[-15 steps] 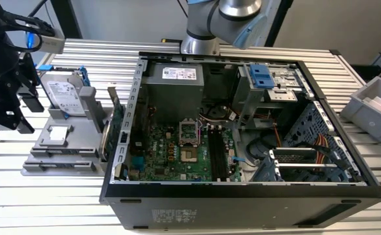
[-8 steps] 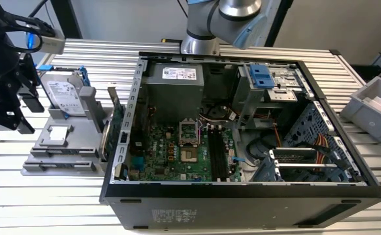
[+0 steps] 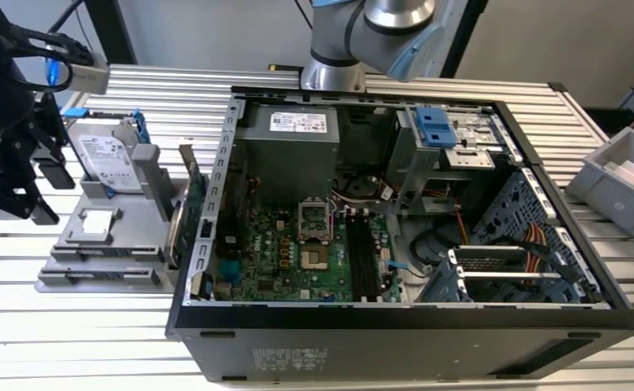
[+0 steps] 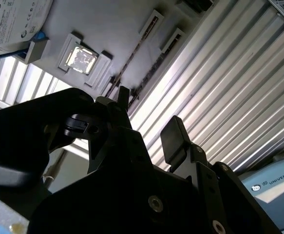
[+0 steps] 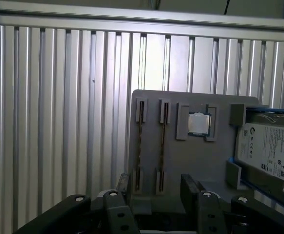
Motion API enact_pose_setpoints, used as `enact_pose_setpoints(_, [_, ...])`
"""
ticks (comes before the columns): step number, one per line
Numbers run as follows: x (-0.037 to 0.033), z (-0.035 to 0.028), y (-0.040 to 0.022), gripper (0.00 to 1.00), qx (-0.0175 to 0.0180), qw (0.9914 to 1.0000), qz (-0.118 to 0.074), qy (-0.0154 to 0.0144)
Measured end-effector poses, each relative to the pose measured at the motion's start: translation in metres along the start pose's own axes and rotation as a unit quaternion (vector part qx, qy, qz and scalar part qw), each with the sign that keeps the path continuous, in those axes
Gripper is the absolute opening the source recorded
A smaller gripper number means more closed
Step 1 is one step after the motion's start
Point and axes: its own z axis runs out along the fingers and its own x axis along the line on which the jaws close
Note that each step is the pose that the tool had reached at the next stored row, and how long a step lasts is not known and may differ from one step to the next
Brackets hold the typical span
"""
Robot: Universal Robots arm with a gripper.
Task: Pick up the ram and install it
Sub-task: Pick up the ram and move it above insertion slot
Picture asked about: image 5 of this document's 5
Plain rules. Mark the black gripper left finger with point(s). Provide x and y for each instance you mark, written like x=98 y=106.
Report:
x=118 y=214

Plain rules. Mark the RAM stick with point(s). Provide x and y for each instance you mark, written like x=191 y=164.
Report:
x=139 y=146
x=163 y=146

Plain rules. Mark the grey parts rack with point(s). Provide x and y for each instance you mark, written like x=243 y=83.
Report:
x=200 y=156

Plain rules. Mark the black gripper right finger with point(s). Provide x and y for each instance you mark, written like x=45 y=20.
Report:
x=210 y=214

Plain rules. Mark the hard disk in blue carrier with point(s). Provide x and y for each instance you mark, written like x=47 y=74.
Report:
x=268 y=148

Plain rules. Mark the silver CPU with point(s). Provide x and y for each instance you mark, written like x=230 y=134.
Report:
x=199 y=123

